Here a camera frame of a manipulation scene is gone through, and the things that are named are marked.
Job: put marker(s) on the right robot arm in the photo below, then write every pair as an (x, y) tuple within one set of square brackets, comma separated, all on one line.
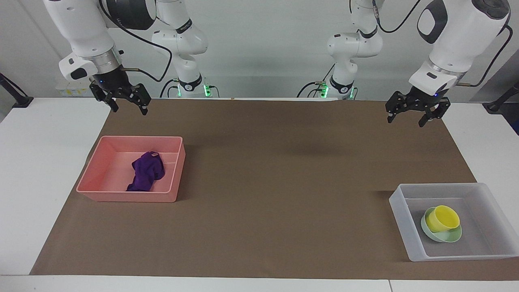
[(85, 36)]

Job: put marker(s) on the black stand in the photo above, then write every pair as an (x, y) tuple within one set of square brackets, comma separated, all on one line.
[(496, 104), (18, 98)]

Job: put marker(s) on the light green saucer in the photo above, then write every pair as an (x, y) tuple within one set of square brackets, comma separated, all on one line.
[(448, 237)]

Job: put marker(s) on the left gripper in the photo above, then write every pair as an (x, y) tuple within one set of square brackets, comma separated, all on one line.
[(429, 99)]

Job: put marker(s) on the pink plastic box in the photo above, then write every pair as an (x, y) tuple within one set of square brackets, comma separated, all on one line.
[(101, 190)]

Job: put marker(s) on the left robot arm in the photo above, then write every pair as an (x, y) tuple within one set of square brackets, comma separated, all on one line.
[(458, 40)]

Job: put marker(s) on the yellow cup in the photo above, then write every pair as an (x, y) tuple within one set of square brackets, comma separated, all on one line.
[(442, 217)]

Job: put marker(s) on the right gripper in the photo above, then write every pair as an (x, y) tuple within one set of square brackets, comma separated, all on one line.
[(112, 81)]

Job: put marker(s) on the translucent white plastic box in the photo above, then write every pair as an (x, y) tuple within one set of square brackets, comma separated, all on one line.
[(405, 227)]

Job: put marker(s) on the purple cloth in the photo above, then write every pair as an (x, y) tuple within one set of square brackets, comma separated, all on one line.
[(146, 172)]

